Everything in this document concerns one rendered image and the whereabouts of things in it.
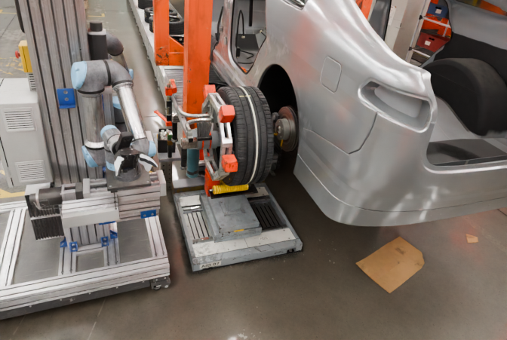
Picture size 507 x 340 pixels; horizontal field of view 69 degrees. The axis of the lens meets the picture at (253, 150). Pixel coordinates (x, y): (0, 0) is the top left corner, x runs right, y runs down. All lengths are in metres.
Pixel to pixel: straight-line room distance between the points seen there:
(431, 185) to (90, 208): 1.68
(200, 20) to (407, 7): 4.76
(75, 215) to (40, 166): 0.34
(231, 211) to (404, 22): 5.03
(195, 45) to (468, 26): 2.26
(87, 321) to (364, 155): 1.81
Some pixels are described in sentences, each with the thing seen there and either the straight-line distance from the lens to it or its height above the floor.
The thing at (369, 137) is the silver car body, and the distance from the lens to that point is 1.73.
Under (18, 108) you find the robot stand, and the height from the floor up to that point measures 1.21.
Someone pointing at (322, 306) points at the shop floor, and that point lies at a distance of 2.63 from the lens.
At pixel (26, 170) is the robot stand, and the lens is 2.21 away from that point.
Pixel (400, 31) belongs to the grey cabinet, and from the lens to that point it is 6.95.
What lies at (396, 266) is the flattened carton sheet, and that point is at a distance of 3.08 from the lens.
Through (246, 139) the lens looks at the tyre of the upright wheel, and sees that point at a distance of 2.15.
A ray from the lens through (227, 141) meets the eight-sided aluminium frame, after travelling 2.15.
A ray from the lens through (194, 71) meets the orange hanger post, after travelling 2.73.
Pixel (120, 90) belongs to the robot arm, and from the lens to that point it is 1.80.
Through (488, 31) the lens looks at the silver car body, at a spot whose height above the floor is 1.58.
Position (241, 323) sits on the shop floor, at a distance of 2.46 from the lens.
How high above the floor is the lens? 2.03
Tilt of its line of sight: 30 degrees down
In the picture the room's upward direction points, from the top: 7 degrees clockwise
